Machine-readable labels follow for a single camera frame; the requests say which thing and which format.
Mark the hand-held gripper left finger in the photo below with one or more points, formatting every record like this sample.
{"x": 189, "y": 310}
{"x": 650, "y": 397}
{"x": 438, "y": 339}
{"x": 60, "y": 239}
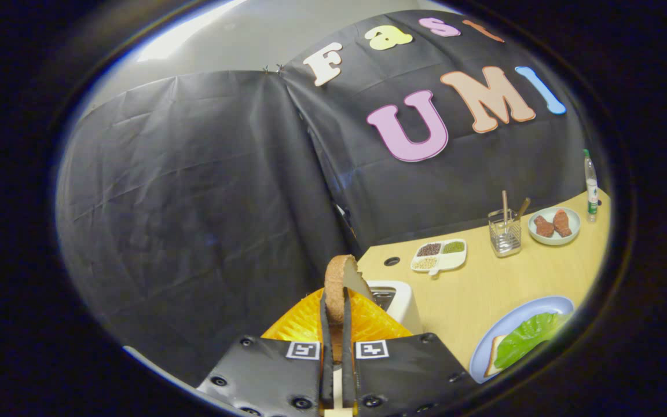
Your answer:
{"x": 270, "y": 373}

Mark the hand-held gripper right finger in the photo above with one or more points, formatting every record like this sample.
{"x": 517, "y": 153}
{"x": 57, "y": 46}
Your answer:
{"x": 409, "y": 373}

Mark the toasted bread slice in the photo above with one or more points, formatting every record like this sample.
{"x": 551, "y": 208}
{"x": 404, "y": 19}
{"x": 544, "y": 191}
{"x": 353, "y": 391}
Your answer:
{"x": 338, "y": 284}

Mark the green lettuce leaf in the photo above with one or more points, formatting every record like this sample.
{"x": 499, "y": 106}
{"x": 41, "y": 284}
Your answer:
{"x": 527, "y": 339}

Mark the white toaster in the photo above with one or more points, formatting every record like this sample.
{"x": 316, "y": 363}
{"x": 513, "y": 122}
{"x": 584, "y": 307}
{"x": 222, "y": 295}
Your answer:
{"x": 406, "y": 307}

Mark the white bread slice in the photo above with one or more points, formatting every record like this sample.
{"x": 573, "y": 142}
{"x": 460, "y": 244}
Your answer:
{"x": 493, "y": 362}

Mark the black table grommet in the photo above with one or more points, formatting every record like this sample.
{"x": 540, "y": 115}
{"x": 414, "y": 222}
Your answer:
{"x": 392, "y": 261}

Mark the white divided condiment dish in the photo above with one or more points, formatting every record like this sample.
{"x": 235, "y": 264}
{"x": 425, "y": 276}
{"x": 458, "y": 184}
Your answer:
{"x": 452, "y": 262}

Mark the blue round plate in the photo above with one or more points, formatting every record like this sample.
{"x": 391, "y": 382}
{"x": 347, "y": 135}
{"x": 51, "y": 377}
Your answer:
{"x": 519, "y": 310}

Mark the black backdrop cloth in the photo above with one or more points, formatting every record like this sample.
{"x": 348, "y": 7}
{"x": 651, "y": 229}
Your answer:
{"x": 194, "y": 202}

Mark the light wooden stick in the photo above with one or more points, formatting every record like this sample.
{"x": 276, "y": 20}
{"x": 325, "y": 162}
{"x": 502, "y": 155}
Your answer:
{"x": 505, "y": 205}

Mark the pale green round plate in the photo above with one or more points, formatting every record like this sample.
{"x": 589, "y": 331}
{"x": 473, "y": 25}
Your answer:
{"x": 553, "y": 240}

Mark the brown meat patty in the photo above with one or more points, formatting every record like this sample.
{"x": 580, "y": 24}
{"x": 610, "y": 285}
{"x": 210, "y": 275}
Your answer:
{"x": 543, "y": 227}
{"x": 562, "y": 224}

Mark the clear water bottle green cap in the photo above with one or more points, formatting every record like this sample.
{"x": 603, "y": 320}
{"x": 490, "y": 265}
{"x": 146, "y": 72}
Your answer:
{"x": 591, "y": 191}

